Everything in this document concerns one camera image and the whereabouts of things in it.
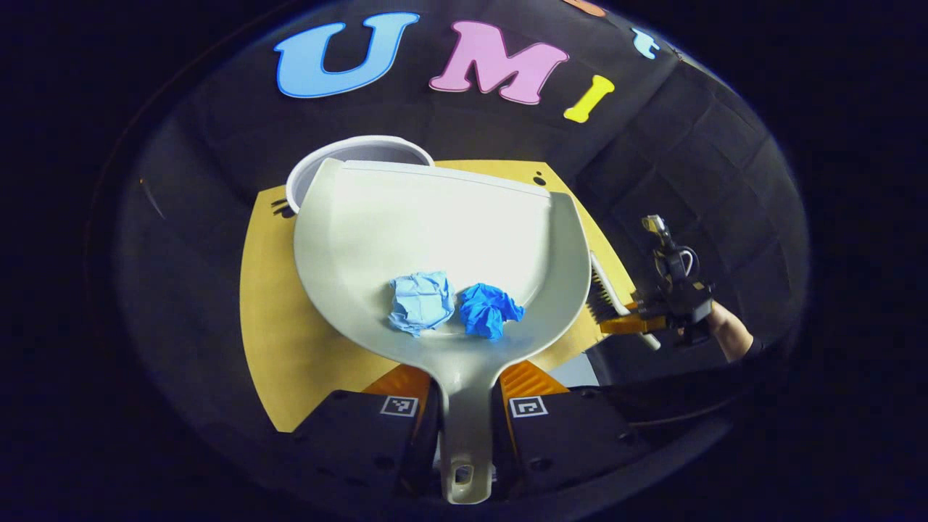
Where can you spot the wooden desktop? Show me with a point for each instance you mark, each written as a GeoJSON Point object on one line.
{"type": "Point", "coordinates": [290, 348]}

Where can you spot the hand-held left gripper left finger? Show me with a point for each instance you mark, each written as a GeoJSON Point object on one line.
{"type": "Point", "coordinates": [362, 442]}

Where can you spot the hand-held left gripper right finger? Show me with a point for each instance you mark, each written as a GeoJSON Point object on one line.
{"type": "Point", "coordinates": [565, 442]}

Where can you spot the white ribbed garbage bin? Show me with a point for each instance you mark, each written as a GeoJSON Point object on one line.
{"type": "Point", "coordinates": [312, 174]}

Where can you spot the light blue paper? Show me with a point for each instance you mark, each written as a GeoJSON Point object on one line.
{"type": "Point", "coordinates": [420, 301]}

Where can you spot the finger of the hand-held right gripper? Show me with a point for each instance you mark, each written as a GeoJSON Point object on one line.
{"type": "Point", "coordinates": [641, 319]}

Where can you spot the small grey broom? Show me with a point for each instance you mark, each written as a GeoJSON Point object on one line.
{"type": "Point", "coordinates": [603, 281]}

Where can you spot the grey dustpan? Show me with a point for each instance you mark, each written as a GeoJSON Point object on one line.
{"type": "Point", "coordinates": [435, 225]}

